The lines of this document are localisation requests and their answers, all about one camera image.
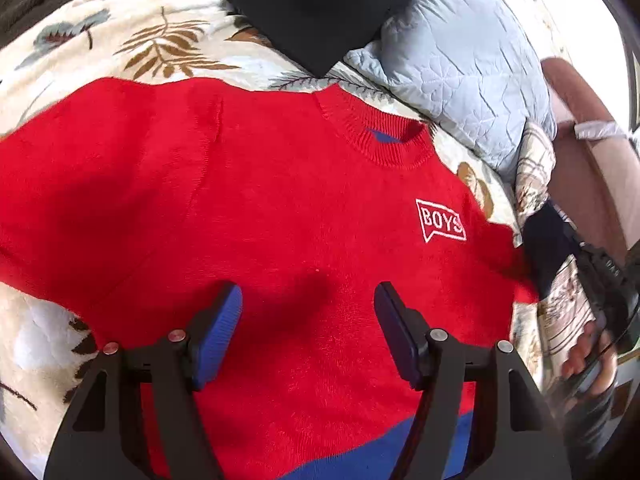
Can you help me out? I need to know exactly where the red and blue knit sweater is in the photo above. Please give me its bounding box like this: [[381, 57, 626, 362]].
[[1, 78, 537, 479]]

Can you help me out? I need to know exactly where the right hand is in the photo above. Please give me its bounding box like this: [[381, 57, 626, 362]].
[[560, 320, 621, 397]]

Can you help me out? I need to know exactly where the striped floral bed sheet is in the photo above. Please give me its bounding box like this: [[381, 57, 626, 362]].
[[510, 119, 594, 392]]

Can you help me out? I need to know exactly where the brown pink upholstered headboard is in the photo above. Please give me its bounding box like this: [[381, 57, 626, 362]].
[[541, 58, 639, 264]]

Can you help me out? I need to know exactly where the light blue quilted comforter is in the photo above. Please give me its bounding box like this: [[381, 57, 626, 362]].
[[345, 0, 556, 182]]

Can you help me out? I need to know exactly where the black garment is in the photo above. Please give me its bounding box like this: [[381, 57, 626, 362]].
[[232, 0, 411, 77]]

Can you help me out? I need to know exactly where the floral leaf fleece blanket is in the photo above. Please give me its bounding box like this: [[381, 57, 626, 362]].
[[1, 0, 516, 472]]

